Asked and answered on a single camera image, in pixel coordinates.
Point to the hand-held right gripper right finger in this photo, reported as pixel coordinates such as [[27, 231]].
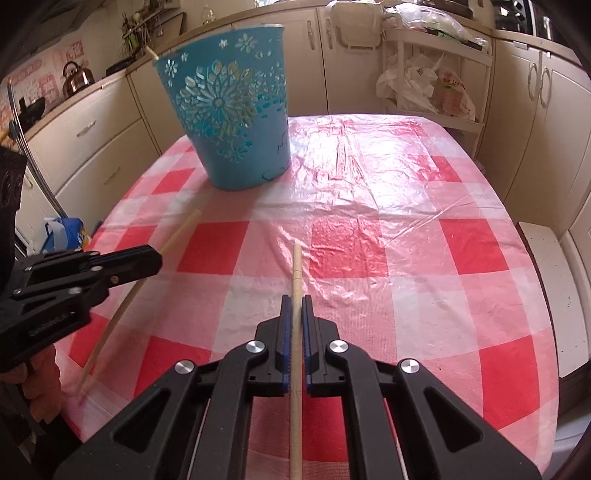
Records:
[[307, 341]]

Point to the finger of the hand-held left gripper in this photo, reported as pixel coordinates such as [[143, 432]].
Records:
[[134, 256], [69, 300]]

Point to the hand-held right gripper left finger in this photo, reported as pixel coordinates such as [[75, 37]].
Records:
[[286, 341]]

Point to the blue plastic flower-pattern basket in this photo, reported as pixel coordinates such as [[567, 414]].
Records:
[[249, 157]]

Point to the dish rack with utensils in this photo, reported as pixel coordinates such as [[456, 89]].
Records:
[[134, 39]]

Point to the person's left hand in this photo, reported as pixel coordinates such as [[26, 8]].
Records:
[[44, 383]]

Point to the blue plastic bag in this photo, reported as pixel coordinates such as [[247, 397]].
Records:
[[69, 228]]

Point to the black wok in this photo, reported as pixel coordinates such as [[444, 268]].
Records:
[[32, 110]]

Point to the red checked plastic tablecloth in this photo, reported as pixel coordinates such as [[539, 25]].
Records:
[[392, 277]]

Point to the cream kitchen cabinet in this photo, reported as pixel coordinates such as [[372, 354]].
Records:
[[106, 138], [540, 120], [304, 69]]

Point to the steel kettle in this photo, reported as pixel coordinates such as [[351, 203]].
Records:
[[77, 83]]

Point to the black frying pan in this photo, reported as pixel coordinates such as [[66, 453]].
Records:
[[119, 68]]

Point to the white stool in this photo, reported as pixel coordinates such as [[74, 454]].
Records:
[[549, 286]]

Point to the clear bottle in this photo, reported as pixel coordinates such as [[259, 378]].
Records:
[[208, 16]]

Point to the white plastic bag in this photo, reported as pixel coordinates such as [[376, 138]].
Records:
[[415, 74]]

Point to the red print plastic bag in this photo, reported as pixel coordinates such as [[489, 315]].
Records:
[[455, 92]]

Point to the white hanging bin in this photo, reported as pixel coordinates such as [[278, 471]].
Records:
[[355, 27]]

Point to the white storage rack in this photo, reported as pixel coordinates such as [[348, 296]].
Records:
[[406, 34]]

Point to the clear plastic bag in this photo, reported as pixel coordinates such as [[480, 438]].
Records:
[[429, 18]]

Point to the dark kitchen appliance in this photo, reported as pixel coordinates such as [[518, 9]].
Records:
[[517, 18]]

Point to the grey metal frame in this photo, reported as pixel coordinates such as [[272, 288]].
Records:
[[32, 152]]

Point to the pink wall stickers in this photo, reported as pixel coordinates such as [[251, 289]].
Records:
[[46, 85]]

